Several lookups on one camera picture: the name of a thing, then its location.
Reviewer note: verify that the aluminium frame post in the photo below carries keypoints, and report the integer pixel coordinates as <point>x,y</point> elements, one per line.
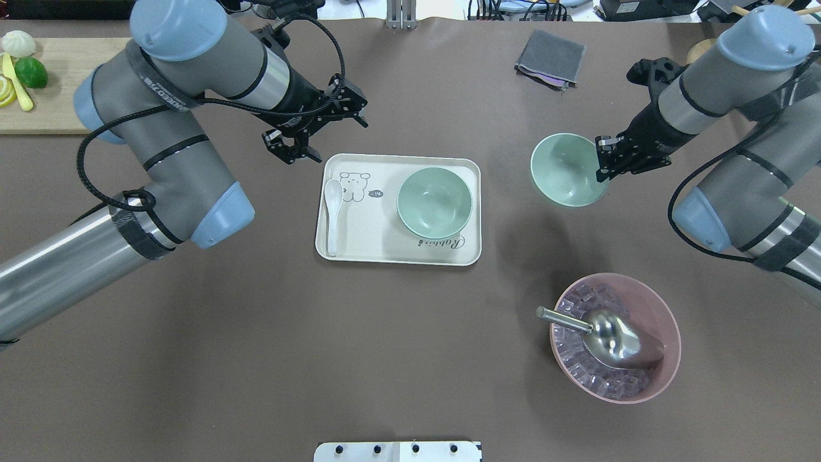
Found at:
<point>401,14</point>

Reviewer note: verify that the yellow plastic knife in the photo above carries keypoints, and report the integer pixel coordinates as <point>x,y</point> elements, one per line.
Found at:
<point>23,98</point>

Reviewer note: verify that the metal ice scoop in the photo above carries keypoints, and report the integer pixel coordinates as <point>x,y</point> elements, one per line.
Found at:
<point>614,341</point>

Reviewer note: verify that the white ceramic spoon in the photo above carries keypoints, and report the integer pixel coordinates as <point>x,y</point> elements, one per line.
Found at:
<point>333,201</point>

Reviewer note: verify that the pink bowl with ice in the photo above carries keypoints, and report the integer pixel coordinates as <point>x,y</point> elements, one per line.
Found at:
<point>645,309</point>

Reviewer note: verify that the green bowl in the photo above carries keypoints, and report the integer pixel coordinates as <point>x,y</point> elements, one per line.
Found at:
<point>563,167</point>
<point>434,203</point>

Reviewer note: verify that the cream serving tray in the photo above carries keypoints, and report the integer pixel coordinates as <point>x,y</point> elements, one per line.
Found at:
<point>369,226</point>

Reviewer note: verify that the grey folded cloth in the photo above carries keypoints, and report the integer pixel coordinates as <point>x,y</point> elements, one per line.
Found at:
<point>551,59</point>

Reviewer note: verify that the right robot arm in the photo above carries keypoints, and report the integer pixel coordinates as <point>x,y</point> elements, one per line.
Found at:
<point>766,67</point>

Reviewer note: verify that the white garlic bulb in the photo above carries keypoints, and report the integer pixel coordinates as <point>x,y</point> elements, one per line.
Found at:
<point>18,43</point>

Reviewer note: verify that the bamboo cutting board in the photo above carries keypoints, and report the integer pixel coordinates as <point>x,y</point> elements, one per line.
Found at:
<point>68,61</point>

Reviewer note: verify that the wooden mug tree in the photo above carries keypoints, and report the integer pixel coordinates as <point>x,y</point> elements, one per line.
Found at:
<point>701,47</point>

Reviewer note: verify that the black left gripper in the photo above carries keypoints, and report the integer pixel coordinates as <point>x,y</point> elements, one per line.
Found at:
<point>297,110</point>

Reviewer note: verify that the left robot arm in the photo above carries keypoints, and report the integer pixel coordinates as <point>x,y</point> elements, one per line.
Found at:
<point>181,55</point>

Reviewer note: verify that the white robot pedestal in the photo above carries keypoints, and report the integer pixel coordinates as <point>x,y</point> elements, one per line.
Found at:
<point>447,450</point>

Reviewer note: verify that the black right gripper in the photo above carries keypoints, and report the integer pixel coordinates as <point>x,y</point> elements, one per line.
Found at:
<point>649,136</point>

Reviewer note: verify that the green lime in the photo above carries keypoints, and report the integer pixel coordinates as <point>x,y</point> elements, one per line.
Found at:
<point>31,73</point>

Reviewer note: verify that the lemon slices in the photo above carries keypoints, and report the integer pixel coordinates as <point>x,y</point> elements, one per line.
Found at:
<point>8,94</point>

